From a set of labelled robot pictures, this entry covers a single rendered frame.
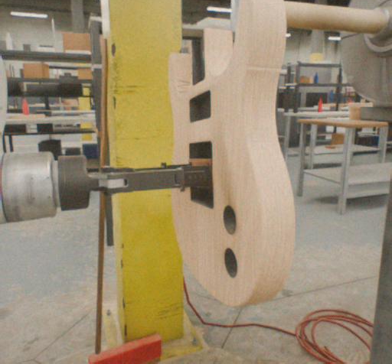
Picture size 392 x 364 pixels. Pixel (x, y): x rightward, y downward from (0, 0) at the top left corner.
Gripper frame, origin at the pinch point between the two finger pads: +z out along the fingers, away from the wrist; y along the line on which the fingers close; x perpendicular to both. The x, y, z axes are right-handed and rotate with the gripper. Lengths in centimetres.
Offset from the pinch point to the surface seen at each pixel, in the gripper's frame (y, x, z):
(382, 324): -8, -39, 47
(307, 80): -375, 104, 327
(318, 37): -836, 353, 749
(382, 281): -8, -28, 47
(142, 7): -74, 57, 8
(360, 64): 2.4, 17.5, 30.8
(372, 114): -2.0, 9.2, 38.4
